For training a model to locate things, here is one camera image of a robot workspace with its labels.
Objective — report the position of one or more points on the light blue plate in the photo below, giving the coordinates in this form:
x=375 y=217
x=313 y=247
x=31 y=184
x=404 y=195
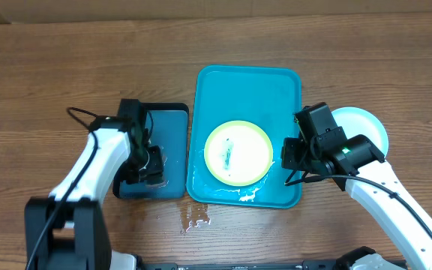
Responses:
x=356 y=121

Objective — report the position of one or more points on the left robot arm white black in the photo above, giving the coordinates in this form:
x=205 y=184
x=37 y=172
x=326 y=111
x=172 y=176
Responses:
x=67 y=229

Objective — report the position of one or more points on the dark green sponge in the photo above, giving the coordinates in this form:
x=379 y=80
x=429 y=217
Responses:
x=154 y=171

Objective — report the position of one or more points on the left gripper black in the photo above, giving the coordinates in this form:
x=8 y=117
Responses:
x=127 y=173

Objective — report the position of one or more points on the black water basin tray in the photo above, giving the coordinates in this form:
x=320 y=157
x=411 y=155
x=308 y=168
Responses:
x=168 y=123

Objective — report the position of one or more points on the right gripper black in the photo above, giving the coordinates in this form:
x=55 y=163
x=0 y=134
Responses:
x=291 y=160

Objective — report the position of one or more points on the teal serving tray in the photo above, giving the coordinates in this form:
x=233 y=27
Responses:
x=265 y=96

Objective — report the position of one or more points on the yellow plate far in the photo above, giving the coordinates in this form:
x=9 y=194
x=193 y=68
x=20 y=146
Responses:
x=238 y=153

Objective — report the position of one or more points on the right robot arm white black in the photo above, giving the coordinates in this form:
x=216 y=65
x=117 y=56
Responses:
x=359 y=168

